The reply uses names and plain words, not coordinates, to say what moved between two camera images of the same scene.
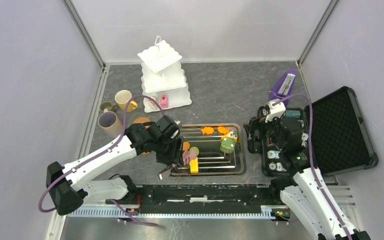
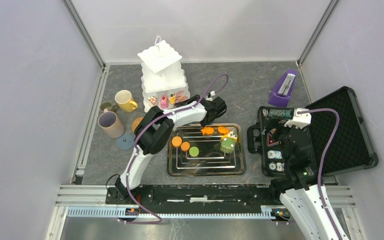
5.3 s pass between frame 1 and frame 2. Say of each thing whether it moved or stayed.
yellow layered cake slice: moved
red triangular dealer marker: stayed
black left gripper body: moved
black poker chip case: stayed
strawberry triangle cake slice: stayed
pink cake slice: stayed
